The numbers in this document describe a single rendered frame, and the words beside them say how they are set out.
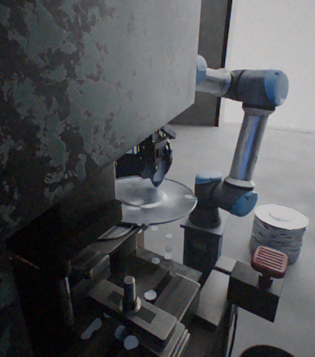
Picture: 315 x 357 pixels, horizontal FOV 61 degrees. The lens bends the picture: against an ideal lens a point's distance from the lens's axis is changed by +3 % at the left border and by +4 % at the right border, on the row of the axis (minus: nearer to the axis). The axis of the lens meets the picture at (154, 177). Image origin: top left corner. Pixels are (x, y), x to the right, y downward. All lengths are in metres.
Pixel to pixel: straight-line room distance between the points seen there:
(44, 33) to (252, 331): 1.39
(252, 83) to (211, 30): 4.23
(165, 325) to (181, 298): 0.11
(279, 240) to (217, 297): 1.13
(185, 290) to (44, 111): 0.45
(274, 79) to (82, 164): 0.82
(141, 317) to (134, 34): 0.38
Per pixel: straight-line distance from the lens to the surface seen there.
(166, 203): 0.67
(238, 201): 1.03
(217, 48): 5.15
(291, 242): 1.78
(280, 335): 1.49
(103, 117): 0.24
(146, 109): 0.29
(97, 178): 0.43
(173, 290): 0.56
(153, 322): 0.46
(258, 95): 0.99
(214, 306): 0.63
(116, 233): 0.57
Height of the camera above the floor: 1.11
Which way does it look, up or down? 24 degrees down
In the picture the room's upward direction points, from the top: straight up
